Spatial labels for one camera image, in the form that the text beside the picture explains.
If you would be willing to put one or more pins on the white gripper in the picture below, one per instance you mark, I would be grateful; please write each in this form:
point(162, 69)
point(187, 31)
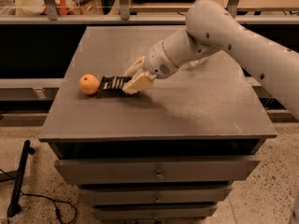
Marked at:
point(158, 61)

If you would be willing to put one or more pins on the black rxbar chocolate wrapper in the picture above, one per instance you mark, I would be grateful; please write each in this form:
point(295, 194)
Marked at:
point(113, 83)

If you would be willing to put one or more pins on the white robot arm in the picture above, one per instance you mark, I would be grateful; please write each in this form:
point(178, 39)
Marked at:
point(208, 29)

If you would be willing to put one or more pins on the orange fruit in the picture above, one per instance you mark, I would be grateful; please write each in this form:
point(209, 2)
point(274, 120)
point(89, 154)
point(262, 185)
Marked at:
point(89, 84)

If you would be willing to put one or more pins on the clear plastic water bottle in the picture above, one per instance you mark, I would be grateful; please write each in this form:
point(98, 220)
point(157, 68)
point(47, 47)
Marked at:
point(198, 62)

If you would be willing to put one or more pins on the grey drawer cabinet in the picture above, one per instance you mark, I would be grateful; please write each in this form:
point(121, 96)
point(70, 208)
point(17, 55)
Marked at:
point(207, 110)

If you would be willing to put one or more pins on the top grey drawer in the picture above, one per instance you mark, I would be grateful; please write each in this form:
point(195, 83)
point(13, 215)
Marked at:
point(156, 170)

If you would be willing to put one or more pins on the grey drawer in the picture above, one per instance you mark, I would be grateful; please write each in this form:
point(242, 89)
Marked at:
point(158, 194)
point(156, 170)
point(154, 211)

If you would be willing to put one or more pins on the middle grey drawer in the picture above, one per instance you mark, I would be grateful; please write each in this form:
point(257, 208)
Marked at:
point(158, 194)

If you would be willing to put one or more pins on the bottom grey drawer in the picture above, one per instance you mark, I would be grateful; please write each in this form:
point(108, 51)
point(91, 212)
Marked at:
point(154, 211)

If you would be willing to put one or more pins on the black stand leg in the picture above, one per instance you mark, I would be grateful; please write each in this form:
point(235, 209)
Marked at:
point(14, 208)

